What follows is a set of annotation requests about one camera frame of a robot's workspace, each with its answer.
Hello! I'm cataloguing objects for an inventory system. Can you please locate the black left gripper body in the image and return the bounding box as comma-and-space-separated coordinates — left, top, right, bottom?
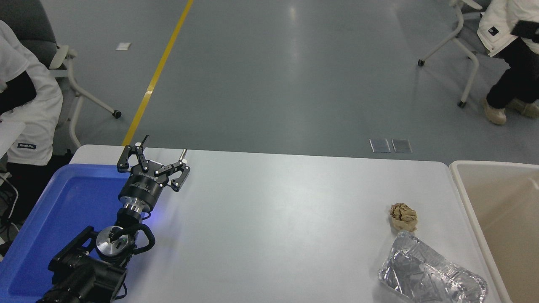
118, 167, 169, 210

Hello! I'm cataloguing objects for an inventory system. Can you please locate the blue plastic tray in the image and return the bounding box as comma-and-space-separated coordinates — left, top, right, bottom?
0, 164, 136, 303

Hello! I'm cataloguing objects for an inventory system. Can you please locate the person beside grey chair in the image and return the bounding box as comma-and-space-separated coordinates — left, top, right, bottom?
0, 19, 64, 226

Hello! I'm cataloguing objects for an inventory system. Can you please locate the grey office chair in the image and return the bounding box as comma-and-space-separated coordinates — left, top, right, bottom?
0, 0, 123, 150

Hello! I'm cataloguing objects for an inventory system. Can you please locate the crumpled tan paper ball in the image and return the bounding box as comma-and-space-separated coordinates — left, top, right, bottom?
389, 203, 418, 232

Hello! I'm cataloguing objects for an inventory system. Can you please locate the silver foil tray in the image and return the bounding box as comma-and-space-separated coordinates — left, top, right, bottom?
378, 231, 488, 303

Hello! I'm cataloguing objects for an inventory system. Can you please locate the large pale bin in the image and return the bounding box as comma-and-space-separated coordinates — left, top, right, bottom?
449, 160, 539, 303

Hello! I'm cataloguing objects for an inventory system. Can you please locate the white-frame chair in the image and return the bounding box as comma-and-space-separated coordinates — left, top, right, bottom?
418, 0, 484, 108

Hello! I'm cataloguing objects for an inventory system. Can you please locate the person beside white-frame chair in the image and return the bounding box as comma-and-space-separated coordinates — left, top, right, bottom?
477, 0, 539, 125

